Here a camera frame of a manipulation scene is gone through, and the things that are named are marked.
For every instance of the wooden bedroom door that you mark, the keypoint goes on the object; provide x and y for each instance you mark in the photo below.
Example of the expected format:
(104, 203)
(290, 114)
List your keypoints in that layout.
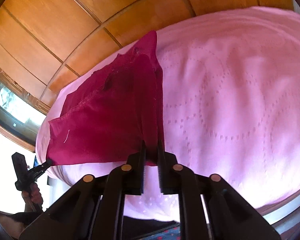
(19, 119)

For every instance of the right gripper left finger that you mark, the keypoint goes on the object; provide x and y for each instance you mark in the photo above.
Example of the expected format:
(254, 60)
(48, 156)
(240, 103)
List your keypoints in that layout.
(93, 207)

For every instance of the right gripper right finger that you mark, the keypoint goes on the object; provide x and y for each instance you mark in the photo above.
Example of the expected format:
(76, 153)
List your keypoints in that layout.
(209, 207)

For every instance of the wooden wardrobe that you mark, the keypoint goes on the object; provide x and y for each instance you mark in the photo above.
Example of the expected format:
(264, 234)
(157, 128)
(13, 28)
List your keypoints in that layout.
(47, 44)

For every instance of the person's left hand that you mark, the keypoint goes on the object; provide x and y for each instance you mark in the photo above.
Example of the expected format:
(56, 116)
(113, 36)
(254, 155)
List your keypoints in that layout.
(32, 197)

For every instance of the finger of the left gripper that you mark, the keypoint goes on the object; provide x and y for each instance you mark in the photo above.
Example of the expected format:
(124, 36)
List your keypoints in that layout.
(36, 172)

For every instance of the dark red cloth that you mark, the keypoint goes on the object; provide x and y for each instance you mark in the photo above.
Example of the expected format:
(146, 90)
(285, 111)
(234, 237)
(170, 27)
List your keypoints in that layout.
(114, 113)

